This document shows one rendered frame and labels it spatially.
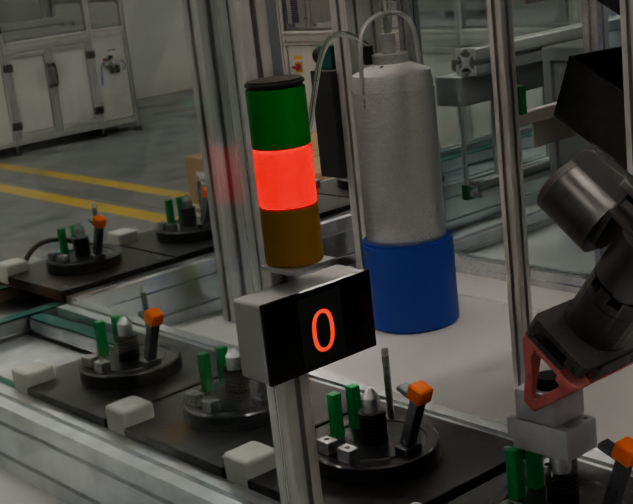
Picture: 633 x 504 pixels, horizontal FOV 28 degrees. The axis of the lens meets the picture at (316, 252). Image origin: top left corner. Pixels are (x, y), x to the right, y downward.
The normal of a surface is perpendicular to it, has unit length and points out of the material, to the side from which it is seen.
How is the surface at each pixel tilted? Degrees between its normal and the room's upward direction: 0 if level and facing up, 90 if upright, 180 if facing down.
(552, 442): 89
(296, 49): 90
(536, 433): 89
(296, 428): 90
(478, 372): 0
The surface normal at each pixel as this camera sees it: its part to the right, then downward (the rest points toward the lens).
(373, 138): -0.57, 0.26
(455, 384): -0.11, -0.96
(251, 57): 0.65, 0.12
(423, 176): 0.45, 0.18
